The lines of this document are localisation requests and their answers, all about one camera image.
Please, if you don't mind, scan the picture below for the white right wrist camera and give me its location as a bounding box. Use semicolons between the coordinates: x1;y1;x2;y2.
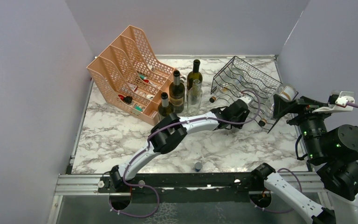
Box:
312;90;355;114

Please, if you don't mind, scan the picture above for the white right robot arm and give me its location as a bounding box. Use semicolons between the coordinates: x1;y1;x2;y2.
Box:
250;91;358;224

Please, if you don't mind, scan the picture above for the clear bottle with cork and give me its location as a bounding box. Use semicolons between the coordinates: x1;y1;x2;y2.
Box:
209;68;244;103

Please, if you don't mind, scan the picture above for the peach plastic file organizer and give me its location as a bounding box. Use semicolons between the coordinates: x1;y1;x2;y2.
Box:
87;25;175;125

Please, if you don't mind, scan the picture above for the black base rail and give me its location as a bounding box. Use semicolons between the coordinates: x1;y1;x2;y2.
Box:
97;172;272;207

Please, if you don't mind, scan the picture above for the green bottle brown Primitivo label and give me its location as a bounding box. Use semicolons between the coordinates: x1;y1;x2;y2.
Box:
158;92;173;121

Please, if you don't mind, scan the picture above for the clear glass bottle blue seal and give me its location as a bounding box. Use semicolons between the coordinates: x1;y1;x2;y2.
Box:
265;84;298;118

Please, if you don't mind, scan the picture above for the small blue grey cap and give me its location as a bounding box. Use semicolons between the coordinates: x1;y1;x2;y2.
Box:
194;162;203;172

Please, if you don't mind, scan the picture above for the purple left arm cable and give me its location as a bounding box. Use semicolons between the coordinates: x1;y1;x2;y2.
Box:
122;90;262;188

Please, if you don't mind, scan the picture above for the green wine bottle silver neck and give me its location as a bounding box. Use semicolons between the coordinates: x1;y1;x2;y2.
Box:
169;70;185;113

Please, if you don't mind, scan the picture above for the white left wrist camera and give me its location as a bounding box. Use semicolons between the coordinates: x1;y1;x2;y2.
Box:
239;95;254;106

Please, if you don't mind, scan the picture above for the green bottle cream label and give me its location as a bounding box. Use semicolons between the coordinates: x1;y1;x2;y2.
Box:
186;59;203;91

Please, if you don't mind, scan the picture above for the black wire wine rack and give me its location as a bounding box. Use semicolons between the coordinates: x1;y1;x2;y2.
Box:
211;56;282;132

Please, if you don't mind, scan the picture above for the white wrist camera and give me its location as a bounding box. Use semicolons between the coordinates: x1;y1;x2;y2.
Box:
239;95;254;106
312;90;355;114

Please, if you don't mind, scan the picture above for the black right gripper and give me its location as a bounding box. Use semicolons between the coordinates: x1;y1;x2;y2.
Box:
272;92;336;160

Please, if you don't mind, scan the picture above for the red and black marker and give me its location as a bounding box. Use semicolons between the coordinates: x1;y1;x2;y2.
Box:
118;94;132;104

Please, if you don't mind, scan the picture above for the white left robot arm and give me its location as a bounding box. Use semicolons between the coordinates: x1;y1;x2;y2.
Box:
109;95;263;192

